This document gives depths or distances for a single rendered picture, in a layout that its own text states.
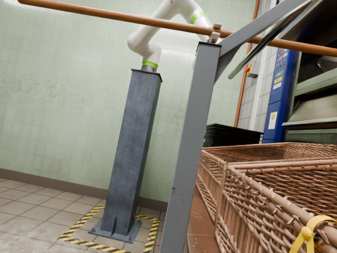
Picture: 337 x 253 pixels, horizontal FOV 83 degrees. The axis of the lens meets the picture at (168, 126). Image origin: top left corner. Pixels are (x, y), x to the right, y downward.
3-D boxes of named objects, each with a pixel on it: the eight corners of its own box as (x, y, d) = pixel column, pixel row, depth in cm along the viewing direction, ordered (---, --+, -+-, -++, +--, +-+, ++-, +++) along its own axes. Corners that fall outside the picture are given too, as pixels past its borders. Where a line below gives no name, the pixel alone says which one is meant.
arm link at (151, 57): (135, 64, 149) (140, 40, 149) (150, 71, 160) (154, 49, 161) (146, 62, 140) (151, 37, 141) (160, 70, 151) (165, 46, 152)
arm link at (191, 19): (177, 11, 129) (191, -5, 124) (188, 22, 139) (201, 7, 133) (188, 26, 121) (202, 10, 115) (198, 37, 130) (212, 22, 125)
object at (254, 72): (254, 78, 171) (256, 67, 172) (259, 75, 161) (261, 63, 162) (245, 77, 172) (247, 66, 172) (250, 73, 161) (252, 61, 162)
